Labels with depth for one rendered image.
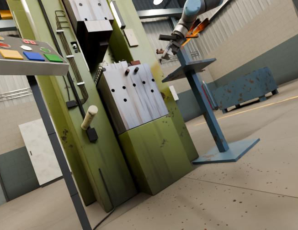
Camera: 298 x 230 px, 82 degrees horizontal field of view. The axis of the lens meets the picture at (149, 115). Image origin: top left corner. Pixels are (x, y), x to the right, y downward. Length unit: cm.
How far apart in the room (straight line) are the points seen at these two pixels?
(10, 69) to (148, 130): 84
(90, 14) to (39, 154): 550
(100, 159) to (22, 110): 642
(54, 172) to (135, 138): 549
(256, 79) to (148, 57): 332
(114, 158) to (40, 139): 539
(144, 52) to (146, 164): 105
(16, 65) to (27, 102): 659
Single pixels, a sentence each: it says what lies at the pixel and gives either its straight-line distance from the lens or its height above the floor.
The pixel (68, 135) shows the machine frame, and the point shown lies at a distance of 177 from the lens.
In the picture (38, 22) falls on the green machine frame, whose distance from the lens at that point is 169.
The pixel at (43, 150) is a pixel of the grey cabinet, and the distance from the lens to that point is 659.
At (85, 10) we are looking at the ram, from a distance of 163.
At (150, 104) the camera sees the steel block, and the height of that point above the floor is 59.
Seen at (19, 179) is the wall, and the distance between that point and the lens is 738.
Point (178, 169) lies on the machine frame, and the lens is 135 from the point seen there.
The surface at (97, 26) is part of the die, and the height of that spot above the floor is 131.
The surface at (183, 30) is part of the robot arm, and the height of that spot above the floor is 92.
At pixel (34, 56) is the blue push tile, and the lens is 112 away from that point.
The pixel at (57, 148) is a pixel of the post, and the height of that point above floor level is 52.
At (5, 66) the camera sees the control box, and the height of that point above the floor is 94.
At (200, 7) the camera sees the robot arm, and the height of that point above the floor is 95.
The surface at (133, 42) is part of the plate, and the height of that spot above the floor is 121.
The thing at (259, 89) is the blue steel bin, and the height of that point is 28.
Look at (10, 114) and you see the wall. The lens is 765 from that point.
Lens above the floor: 43
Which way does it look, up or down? 4 degrees up
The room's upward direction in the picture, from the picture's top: 23 degrees counter-clockwise
